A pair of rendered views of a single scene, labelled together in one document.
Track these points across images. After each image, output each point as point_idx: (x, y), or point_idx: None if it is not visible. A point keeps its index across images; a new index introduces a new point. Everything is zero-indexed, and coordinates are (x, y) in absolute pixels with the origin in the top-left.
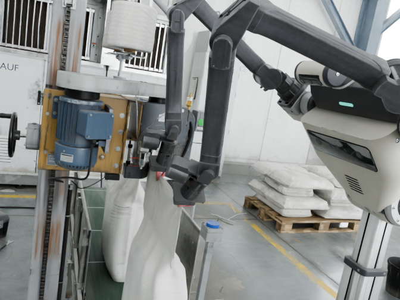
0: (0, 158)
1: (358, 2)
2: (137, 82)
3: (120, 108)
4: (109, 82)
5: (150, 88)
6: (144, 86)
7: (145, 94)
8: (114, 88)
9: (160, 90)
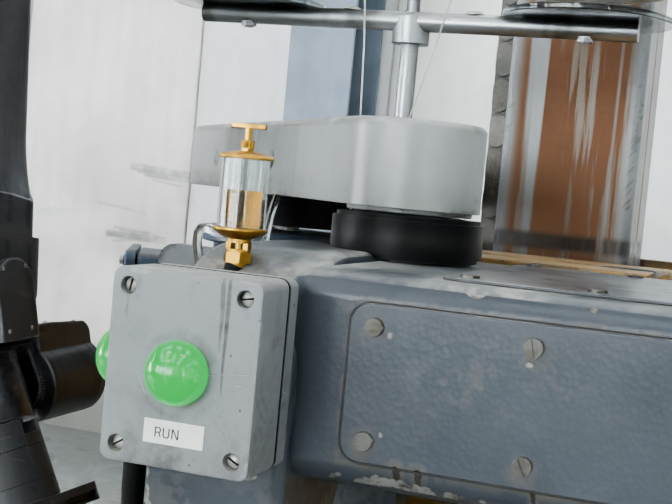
0: None
1: None
2: (257, 122)
3: None
4: (205, 139)
5: (287, 145)
6: (270, 139)
7: (271, 182)
8: (211, 162)
9: (317, 155)
